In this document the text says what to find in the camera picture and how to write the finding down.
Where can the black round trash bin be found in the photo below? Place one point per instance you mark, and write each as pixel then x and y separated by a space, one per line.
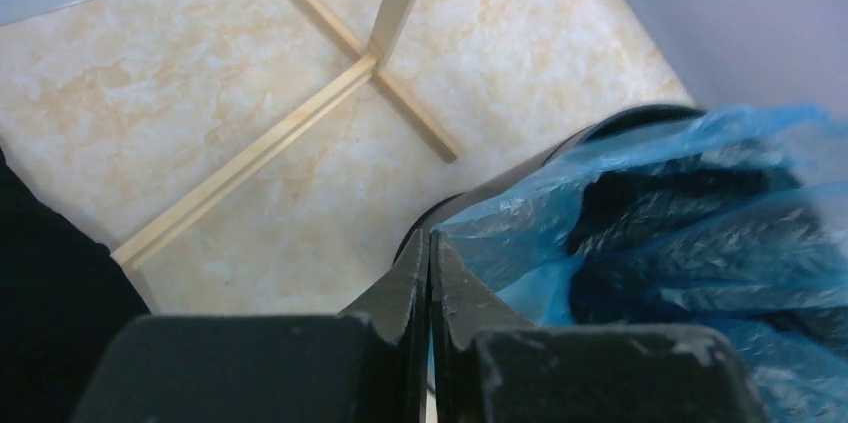
pixel 622 122

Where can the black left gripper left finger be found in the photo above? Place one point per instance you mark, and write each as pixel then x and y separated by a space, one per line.
pixel 366 363

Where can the blue plastic trash bag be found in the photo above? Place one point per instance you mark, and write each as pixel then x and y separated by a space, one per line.
pixel 736 220

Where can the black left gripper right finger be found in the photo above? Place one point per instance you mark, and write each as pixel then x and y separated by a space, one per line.
pixel 493 365

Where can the black printed t-shirt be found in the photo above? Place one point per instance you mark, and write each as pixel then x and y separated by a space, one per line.
pixel 63 299

